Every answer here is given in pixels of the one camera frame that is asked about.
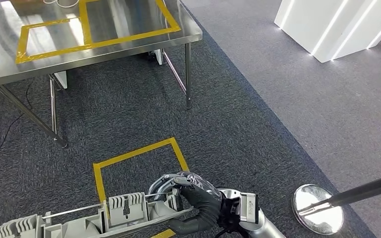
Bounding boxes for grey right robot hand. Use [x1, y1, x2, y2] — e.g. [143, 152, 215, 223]
[147, 171, 226, 236]

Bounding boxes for grey plastic wheel hubcap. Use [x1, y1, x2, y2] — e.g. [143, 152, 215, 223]
[0, 192, 194, 238]

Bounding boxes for stainless steel workbench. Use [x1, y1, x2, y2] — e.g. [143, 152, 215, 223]
[0, 0, 203, 148]

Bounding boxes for yellow floor tape square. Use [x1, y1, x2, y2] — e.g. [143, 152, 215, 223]
[93, 137, 190, 238]

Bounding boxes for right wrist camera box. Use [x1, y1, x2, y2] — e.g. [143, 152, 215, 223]
[240, 193, 260, 224]

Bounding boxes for chrome stanchion post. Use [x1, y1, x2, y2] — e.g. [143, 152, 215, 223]
[291, 171, 381, 236]

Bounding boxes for white display wall light strips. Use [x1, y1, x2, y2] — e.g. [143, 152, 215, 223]
[273, 0, 381, 63]

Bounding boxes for black floor cable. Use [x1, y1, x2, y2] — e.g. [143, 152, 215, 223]
[0, 78, 35, 162]

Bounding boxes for yellow tape frame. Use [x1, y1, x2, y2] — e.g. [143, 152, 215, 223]
[15, 0, 182, 64]

